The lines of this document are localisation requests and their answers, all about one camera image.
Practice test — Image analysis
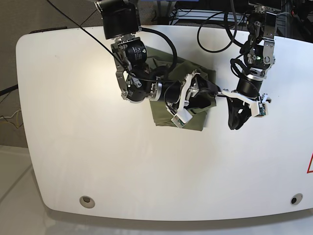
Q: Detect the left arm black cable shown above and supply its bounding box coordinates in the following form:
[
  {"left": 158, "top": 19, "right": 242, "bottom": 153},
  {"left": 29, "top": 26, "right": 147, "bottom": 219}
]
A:
[{"left": 197, "top": 0, "right": 250, "bottom": 53}]

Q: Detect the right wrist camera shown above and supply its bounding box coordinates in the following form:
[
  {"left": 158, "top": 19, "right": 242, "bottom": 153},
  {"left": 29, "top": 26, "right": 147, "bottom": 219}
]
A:
[{"left": 171, "top": 109, "right": 193, "bottom": 128}]

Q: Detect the table cable grommet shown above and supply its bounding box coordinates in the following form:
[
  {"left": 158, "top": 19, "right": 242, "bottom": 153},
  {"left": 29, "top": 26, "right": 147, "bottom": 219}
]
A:
[
  {"left": 79, "top": 196, "right": 95, "bottom": 209},
  {"left": 290, "top": 193, "right": 303, "bottom": 206}
]

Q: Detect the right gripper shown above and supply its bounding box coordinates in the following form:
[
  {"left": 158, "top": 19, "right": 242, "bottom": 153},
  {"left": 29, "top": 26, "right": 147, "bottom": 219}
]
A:
[{"left": 162, "top": 70, "right": 221, "bottom": 116}]

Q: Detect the olive green T-shirt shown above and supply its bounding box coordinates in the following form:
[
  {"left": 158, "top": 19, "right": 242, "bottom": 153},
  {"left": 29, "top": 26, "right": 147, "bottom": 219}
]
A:
[{"left": 144, "top": 46, "right": 218, "bottom": 133}]

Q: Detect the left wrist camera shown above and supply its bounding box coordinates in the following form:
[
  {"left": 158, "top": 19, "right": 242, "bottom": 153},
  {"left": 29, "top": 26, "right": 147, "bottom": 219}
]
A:
[{"left": 250, "top": 99, "right": 268, "bottom": 117}]

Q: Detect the left table cable grommet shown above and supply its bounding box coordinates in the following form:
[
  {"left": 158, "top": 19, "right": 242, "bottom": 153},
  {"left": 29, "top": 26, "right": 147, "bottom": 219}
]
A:
[{"left": 79, "top": 196, "right": 95, "bottom": 209}]

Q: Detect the white floor cable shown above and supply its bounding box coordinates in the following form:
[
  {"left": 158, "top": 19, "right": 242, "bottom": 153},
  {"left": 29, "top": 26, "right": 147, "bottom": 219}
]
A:
[{"left": 0, "top": 110, "right": 21, "bottom": 121}]

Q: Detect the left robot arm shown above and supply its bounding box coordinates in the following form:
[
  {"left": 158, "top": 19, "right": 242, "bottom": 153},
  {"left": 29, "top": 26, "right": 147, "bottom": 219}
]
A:
[{"left": 222, "top": 0, "right": 282, "bottom": 130}]

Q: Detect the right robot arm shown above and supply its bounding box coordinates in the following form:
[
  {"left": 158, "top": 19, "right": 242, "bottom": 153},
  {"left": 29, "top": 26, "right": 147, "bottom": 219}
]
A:
[{"left": 94, "top": 0, "right": 221, "bottom": 115}]

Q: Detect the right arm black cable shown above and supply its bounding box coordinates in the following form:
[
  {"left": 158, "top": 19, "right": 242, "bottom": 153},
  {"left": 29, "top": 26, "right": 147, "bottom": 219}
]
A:
[{"left": 140, "top": 26, "right": 178, "bottom": 81}]

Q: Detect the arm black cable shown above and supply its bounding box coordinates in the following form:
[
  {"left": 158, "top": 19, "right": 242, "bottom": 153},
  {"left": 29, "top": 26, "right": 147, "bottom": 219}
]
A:
[
  {"left": 197, "top": 0, "right": 250, "bottom": 53},
  {"left": 140, "top": 26, "right": 178, "bottom": 81}
]

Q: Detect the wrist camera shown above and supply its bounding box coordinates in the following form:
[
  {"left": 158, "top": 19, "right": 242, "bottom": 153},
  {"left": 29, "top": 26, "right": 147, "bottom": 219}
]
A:
[
  {"left": 250, "top": 99, "right": 268, "bottom": 117},
  {"left": 171, "top": 109, "right": 193, "bottom": 128}
]

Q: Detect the black bar under table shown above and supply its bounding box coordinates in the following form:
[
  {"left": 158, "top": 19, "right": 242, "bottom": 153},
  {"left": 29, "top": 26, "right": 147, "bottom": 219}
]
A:
[{"left": 0, "top": 84, "right": 19, "bottom": 96}]

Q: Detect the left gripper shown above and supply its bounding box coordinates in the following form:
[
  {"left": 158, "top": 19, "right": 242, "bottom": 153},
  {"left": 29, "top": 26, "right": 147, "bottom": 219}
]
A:
[{"left": 216, "top": 79, "right": 271, "bottom": 130}]

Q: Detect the yellow floor cable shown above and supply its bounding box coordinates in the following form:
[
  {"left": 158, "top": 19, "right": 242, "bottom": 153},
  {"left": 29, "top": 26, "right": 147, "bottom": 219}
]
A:
[{"left": 0, "top": 110, "right": 23, "bottom": 129}]

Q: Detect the right table cable grommet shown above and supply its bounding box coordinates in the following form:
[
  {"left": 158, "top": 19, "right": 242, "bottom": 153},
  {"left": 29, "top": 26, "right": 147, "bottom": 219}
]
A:
[{"left": 290, "top": 193, "right": 303, "bottom": 206}]

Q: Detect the grey metal table leg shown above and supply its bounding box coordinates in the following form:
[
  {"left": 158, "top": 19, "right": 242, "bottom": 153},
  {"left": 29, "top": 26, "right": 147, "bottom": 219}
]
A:
[{"left": 153, "top": 0, "right": 177, "bottom": 25}]

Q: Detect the grey metal frame rail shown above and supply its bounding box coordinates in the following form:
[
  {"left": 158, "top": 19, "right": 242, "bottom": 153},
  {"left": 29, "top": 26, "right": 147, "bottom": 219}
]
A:
[{"left": 168, "top": 9, "right": 287, "bottom": 32}]

